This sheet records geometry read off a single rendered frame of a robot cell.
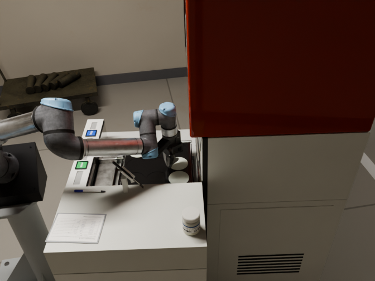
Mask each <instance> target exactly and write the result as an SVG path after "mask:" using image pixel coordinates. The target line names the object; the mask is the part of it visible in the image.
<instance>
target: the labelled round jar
mask: <svg viewBox="0 0 375 281"><path fill-rule="evenodd" d="M182 229H183V232H184V233H185V234H186V235H196V234H197V233H198V232H199V231H200V211H199V210H198V209H197V208H196V207H192V206H189V207H186V208H184V209H183V211H182Z"/></svg>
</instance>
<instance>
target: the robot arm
mask: <svg viewBox="0 0 375 281"><path fill-rule="evenodd" d="M40 104H41V105H39V106H37V107H36V108H35V109H34V110H33V111H32V112H29V113H25V114H21V115H18V116H15V117H11V118H7V119H4V120H2V119H0V183H8V182H11V181H12V180H14V179H15V178H16V176H17V175H18V172H19V169H20V165H19V162H18V159H17V158H16V157H15V156H14V155H12V154H10V153H7V152H3V149H2V144H4V143H6V142H7V141H8V140H9V139H11V138H16V137H20V136H23V135H28V134H32V133H36V132H41V133H43V135H44V142H45V145H46V147H47V148H48V149H49V150H50V151H51V152H52V153H53V154H55V155H57V156H59V157H61V158H63V159H68V160H71V161H80V160H82V159H83V158H85V157H106V156H128V155H139V154H141V156H142V158H143V159H151V158H153V159H156V158H157V157H158V156H159V155H160V154H161V153H162V155H163V158H164V160H165V163H166V165H167V166H168V168H171V167H172V165H173V164H174V163H176V162H177V161H178V160H179V158H178V157H175V154H176V153H181V152H183V142H181V133H180V131H179V130H178V129H177V119H176V115H177V112H176V106H175V105H174V104H173V103H171V102H164V103H162V104H160V106H159V109H151V110H140V111H136V112H134V113H133V120H134V126H135V127H136V128H139V132H140V138H97V139H83V138H82V137H76V136H75V130H74V117H73V106H72V103H71V101H70V100H67V99H62V98H43V99H41V103H40ZM156 125H161V133H162V138H161V139H160V140H159V141H158V142H157V136H156ZM181 146H182V150H181Z"/></svg>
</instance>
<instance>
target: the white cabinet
mask: <svg viewBox="0 0 375 281"><path fill-rule="evenodd" d="M206 275H207V268H202V269H173V270H144V271H128V272H99V273H70V274H53V276H54V278H55V281H206Z"/></svg>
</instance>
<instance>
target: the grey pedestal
mask: <svg viewBox="0 0 375 281"><path fill-rule="evenodd" d="M0 219H7V220H8V222H9V224H10V226H11V228H12V230H13V232H14V234H15V236H16V238H17V240H18V242H19V244H20V246H21V248H22V250H23V254H22V256H21V257H19V258H12V259H5V260H2V262H1V267H0V281H55V278H54V276H53V274H52V272H51V269H50V267H49V265H48V263H47V260H46V258H45V256H44V249H45V246H46V243H47V242H45V241H46V238H47V236H48V234H49V232H48V229H47V227H46V224H45V222H44V219H43V217H42V215H41V212H40V209H39V207H38V205H37V202H30V203H25V204H18V205H9V206H2V207H0Z"/></svg>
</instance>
